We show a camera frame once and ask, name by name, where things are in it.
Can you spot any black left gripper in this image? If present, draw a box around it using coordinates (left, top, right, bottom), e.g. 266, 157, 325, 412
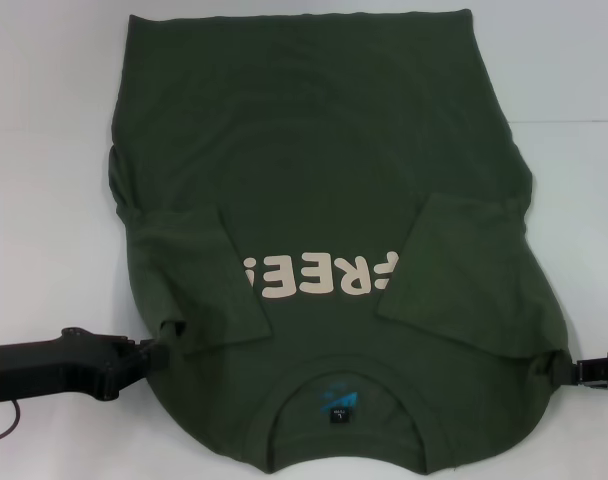
0, 326, 168, 404

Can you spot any left arm cable with plug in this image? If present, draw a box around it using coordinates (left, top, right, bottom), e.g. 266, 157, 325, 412
0, 397, 23, 444

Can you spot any dark green FREE t-shirt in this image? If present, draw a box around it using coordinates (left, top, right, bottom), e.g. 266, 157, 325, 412
106, 8, 585, 474

